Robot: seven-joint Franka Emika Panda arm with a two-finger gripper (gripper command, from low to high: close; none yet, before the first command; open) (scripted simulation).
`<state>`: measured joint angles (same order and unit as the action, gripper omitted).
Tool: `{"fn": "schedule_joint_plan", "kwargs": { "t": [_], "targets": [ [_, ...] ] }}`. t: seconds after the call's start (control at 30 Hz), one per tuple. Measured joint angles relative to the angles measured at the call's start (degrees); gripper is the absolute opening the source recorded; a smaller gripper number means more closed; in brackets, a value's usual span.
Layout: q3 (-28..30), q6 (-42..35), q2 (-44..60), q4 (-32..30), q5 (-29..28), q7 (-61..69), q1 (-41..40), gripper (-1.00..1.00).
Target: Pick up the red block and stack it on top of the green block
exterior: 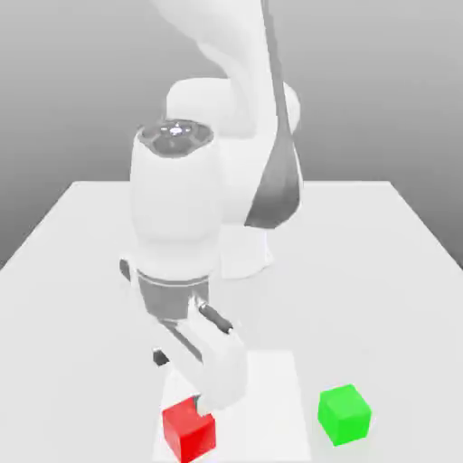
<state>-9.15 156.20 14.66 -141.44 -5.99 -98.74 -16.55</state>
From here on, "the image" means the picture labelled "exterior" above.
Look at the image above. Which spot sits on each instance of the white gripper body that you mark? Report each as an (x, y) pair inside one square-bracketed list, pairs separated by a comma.
[(220, 365)]

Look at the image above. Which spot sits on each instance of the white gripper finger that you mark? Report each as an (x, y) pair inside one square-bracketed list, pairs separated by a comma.
[(205, 407)]

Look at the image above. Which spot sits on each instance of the small red cube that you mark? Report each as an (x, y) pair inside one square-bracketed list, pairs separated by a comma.
[(188, 434)]

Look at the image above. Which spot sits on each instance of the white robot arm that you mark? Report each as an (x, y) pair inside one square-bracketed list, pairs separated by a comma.
[(173, 202)]

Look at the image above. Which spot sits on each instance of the small green cube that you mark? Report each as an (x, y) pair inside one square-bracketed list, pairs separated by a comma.
[(343, 416)]

